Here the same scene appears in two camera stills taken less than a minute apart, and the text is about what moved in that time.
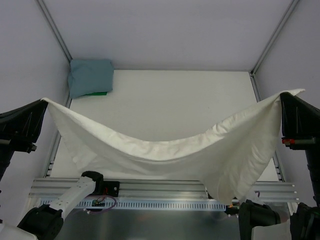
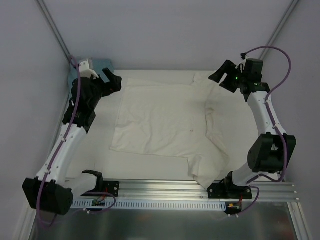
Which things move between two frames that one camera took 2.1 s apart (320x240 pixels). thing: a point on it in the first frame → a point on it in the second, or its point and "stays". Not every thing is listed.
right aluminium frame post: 284,19 stays
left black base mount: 107,188 stays
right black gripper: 302,140 → 230,80
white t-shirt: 227,160 → 169,119
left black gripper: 19,144 → 105,85
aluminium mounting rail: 267,190 stays
